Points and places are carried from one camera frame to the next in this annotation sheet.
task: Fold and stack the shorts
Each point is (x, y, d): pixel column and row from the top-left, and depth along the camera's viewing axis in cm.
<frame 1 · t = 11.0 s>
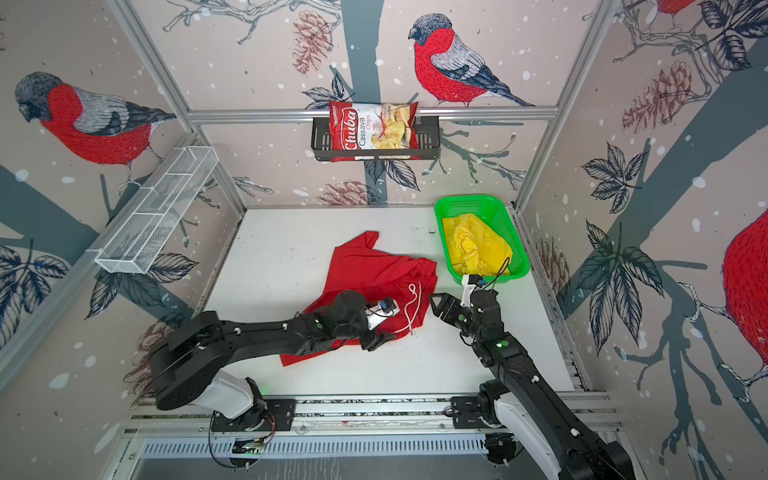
left hand: (390, 327, 81), fingers open
right hand: (432, 304, 82), fingers open
red shorts: (377, 274, 95), point 7 cm above the table
yellow shorts: (475, 248, 98), point 10 cm above the table
green plastic basket: (495, 211, 113), point 7 cm above the table

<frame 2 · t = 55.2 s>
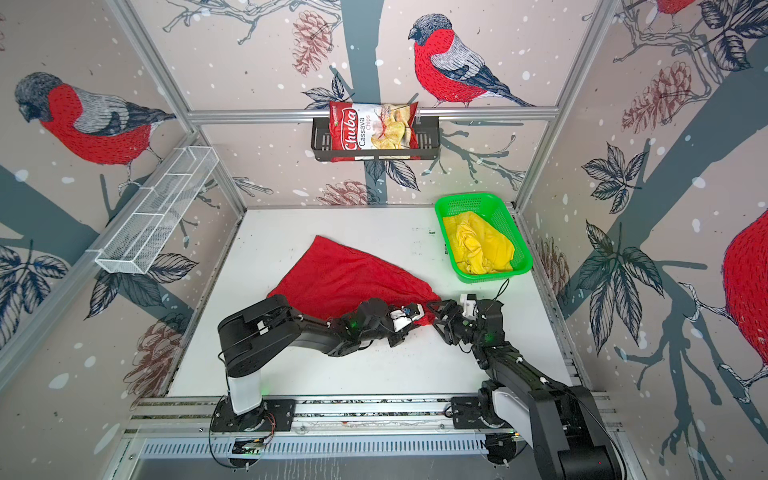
left hand: (418, 322, 83), fingers closed
right hand: (425, 318, 83), fingers open
red shorts: (326, 279, 100), point 2 cm above the table
the other named things where they were.

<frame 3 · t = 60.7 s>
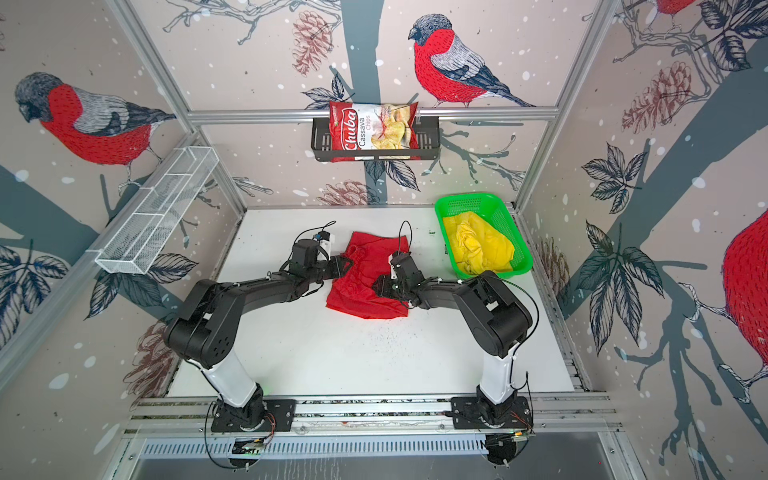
left hand: (350, 261, 92), fingers closed
right hand: (375, 292, 95), fingers open
red shorts: (354, 293, 92), point 5 cm above the table
the other named things where they were.

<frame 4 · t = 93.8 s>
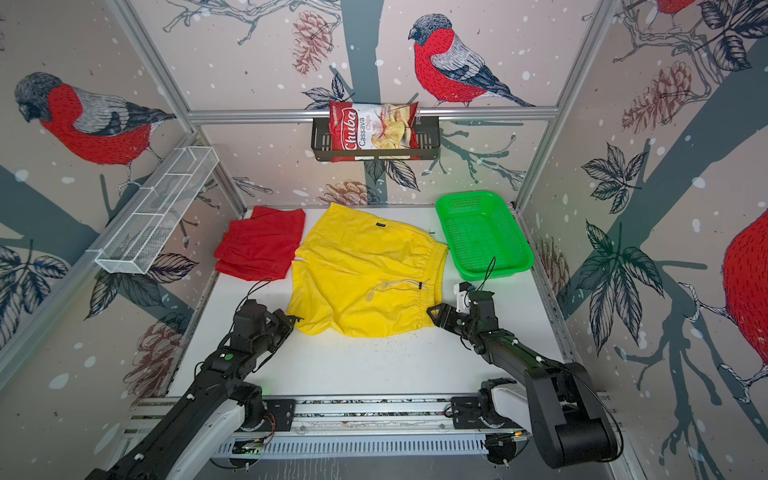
left hand: (296, 316, 83), fingers closed
right hand: (432, 317, 88), fingers open
red shorts: (262, 247, 109), point 2 cm above the table
yellow shorts: (364, 275, 100), point 2 cm above the table
the other named things where they were.

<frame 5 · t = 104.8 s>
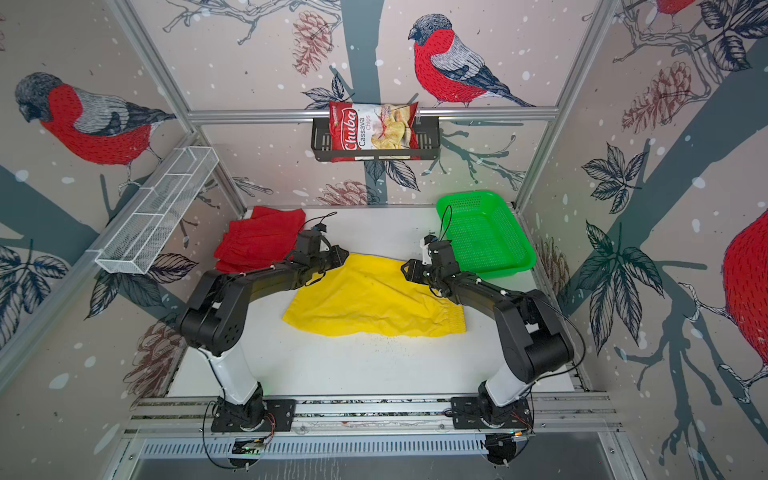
left hand: (348, 251, 96), fingers closed
right hand: (403, 272, 92), fingers open
yellow shorts: (370, 295, 96), point 2 cm above the table
the other named things where they were.

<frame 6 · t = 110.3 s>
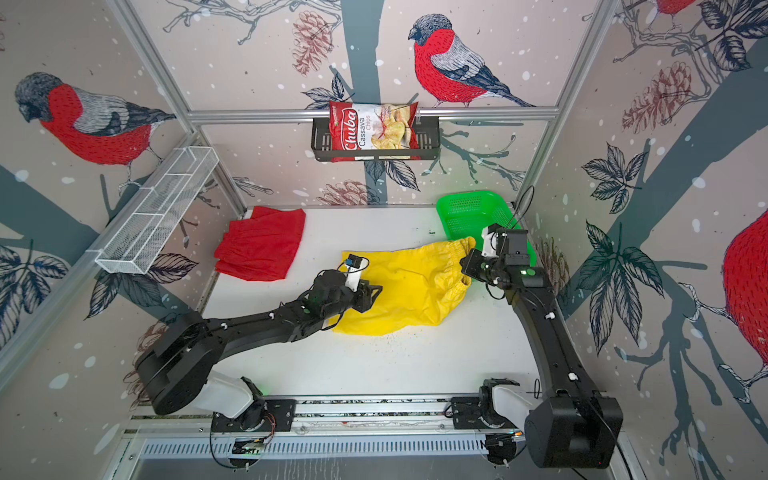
left hand: (374, 286, 83), fingers open
right hand: (457, 263, 79), fingers closed
